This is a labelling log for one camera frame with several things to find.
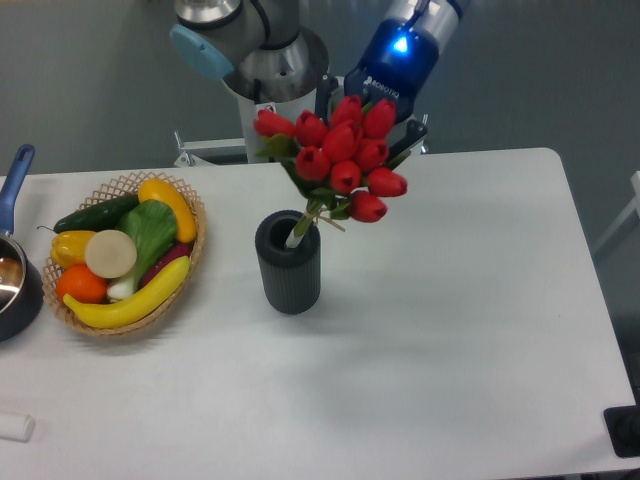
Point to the red tulip bouquet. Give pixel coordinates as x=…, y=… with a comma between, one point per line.
x=344, y=172

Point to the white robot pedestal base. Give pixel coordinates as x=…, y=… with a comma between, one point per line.
x=280, y=135

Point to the green cucumber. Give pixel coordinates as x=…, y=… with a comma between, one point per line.
x=97, y=217

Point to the yellow banana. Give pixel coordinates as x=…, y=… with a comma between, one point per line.
x=137, y=306

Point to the green bok choy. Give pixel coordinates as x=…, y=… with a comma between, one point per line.
x=152, y=227

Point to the dark pot blue handle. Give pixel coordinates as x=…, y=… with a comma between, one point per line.
x=21, y=286

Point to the purple eggplant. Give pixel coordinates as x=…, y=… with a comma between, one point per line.
x=176, y=251

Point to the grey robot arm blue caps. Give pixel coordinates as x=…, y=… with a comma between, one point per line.
x=266, y=58

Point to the yellow squash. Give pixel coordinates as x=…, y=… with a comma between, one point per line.
x=163, y=191

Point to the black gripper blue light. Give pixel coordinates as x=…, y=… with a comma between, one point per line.
x=394, y=66

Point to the black device table corner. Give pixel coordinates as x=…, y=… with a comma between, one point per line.
x=623, y=428

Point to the dark grey ribbed vase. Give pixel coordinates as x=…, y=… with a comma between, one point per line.
x=291, y=277

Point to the yellow bell pepper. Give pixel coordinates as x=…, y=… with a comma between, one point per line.
x=68, y=248

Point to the orange fruit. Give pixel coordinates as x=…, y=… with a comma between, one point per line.
x=82, y=284

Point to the beige round disc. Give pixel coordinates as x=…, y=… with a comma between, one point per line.
x=110, y=254

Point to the white furniture piece right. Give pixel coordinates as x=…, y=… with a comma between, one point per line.
x=621, y=227

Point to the white cylinder object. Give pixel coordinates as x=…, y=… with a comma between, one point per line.
x=16, y=427

